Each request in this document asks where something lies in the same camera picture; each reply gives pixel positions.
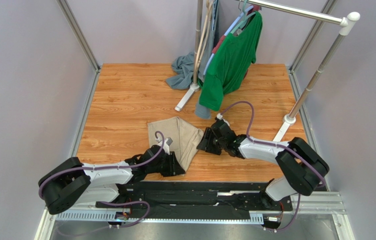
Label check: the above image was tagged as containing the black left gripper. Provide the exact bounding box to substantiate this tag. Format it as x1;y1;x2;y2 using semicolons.
146;151;185;177

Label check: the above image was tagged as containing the beige linen napkin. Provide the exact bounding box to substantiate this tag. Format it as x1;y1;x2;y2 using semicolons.
147;116;204;171

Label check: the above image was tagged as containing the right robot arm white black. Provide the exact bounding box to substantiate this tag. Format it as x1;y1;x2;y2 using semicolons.
197;119;330;201

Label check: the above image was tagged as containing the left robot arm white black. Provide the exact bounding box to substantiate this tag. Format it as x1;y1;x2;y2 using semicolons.
38;145;186;215

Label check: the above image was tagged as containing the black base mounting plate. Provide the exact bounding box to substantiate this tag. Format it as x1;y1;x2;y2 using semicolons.
64;179;303;221

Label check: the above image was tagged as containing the blue-grey garment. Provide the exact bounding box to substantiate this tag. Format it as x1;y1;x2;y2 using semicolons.
166;6;217;119

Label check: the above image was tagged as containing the green t-shirt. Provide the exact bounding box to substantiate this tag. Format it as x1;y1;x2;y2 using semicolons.
197;11;263;111

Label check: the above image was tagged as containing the beige wooden clothes hanger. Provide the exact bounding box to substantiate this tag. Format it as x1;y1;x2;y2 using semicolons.
192;0;213;88

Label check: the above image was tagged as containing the teal clothes hanger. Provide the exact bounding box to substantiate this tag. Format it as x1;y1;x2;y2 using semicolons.
225;0;260;36

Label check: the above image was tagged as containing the light blue clothes hanger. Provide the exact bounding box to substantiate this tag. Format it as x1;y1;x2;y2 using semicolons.
202;5;261;76

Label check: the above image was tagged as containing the silver white clothes rack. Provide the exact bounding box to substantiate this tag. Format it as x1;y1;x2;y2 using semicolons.
175;0;361;141

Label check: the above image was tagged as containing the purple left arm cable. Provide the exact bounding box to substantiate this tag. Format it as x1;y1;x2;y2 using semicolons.
38;130;166;231

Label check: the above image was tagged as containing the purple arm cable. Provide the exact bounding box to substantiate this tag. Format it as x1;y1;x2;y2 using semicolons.
38;130;166;231
217;100;328;233

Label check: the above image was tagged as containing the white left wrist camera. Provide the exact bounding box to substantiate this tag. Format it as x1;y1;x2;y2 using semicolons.
156;137;173;155

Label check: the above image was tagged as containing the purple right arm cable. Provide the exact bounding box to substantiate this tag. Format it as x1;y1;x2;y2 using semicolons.
217;100;328;233

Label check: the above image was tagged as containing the aluminium frame rail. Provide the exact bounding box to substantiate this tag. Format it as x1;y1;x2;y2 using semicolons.
35;191;355;240

